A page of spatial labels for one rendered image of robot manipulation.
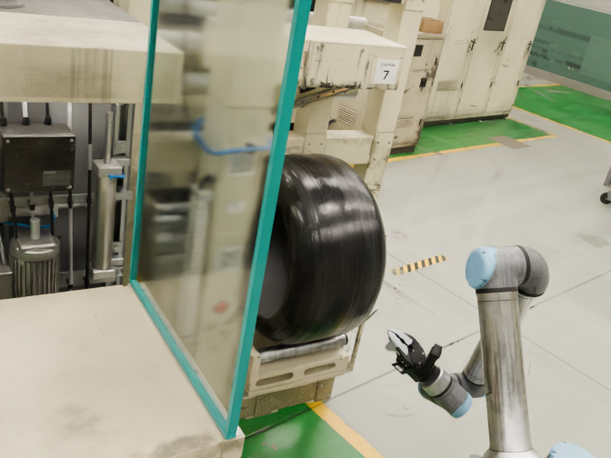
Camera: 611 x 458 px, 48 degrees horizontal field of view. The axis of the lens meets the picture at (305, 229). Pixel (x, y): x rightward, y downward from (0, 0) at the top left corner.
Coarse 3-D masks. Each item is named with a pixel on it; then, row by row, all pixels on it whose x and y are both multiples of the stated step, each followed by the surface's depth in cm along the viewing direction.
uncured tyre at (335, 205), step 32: (288, 160) 197; (320, 160) 201; (288, 192) 188; (320, 192) 188; (352, 192) 193; (288, 224) 187; (320, 224) 184; (352, 224) 188; (288, 256) 239; (320, 256) 183; (352, 256) 187; (384, 256) 195; (288, 288) 189; (320, 288) 185; (352, 288) 190; (256, 320) 208; (288, 320) 192; (320, 320) 191; (352, 320) 199
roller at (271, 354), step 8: (336, 336) 218; (344, 336) 219; (280, 344) 208; (288, 344) 209; (296, 344) 210; (304, 344) 211; (312, 344) 212; (320, 344) 214; (328, 344) 216; (336, 344) 217; (344, 344) 219; (264, 352) 204; (272, 352) 205; (280, 352) 206; (288, 352) 208; (296, 352) 209; (304, 352) 211; (312, 352) 213; (264, 360) 204; (272, 360) 206
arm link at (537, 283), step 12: (528, 252) 190; (540, 264) 190; (540, 276) 191; (528, 288) 194; (540, 288) 194; (528, 300) 200; (480, 348) 218; (480, 360) 219; (468, 372) 225; (480, 372) 221; (468, 384) 227; (480, 384) 225; (480, 396) 230
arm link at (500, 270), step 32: (480, 256) 187; (512, 256) 188; (480, 288) 189; (512, 288) 186; (480, 320) 189; (512, 320) 185; (512, 352) 184; (512, 384) 183; (512, 416) 182; (512, 448) 181
